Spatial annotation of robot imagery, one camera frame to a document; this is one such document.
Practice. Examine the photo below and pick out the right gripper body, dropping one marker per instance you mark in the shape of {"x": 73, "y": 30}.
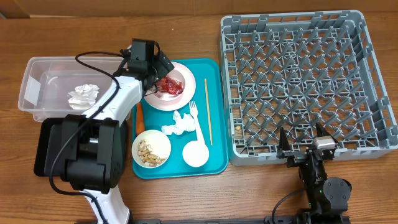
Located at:
{"x": 309, "y": 169}

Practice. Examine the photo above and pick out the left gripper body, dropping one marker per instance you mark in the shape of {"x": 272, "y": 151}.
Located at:
{"x": 162, "y": 66}

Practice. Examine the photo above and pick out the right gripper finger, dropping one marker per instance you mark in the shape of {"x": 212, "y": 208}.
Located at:
{"x": 284, "y": 145}
{"x": 321, "y": 131}

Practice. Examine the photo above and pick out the red snack wrapper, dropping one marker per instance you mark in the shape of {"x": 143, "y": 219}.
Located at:
{"x": 170, "y": 86}

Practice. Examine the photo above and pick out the small white tissue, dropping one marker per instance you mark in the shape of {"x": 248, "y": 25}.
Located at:
{"x": 185, "y": 123}

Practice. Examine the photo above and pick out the large white tissue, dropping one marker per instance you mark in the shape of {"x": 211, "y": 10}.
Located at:
{"x": 83, "y": 97}

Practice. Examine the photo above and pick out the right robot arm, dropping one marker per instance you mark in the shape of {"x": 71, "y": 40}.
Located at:
{"x": 327, "y": 196}

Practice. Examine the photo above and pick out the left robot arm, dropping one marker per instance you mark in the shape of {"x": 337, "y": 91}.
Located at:
{"x": 104, "y": 195}

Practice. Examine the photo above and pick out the grey dishwasher rack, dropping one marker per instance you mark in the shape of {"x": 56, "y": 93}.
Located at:
{"x": 295, "y": 69}

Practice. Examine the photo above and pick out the pink white plate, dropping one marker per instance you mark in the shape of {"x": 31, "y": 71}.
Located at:
{"x": 167, "y": 102}

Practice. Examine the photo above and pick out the orange carrot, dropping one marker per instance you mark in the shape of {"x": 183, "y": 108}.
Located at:
{"x": 140, "y": 126}

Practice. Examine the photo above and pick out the wooden chopstick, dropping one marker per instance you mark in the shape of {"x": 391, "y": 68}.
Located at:
{"x": 208, "y": 111}

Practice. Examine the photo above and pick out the white plastic fork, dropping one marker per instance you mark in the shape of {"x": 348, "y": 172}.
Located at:
{"x": 194, "y": 113}

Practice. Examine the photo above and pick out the white bowl with nuts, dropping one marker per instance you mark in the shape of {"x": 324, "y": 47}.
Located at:
{"x": 151, "y": 149}

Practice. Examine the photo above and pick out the teal plastic tray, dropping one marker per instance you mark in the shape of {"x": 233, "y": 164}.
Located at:
{"x": 175, "y": 166}

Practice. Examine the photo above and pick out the small white round cup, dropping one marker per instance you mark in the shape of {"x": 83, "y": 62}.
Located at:
{"x": 195, "y": 153}

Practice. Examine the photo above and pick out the clear plastic bin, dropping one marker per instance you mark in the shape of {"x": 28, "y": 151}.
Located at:
{"x": 47, "y": 82}

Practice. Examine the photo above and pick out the black plastic tray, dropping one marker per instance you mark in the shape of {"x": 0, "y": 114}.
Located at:
{"x": 46, "y": 149}

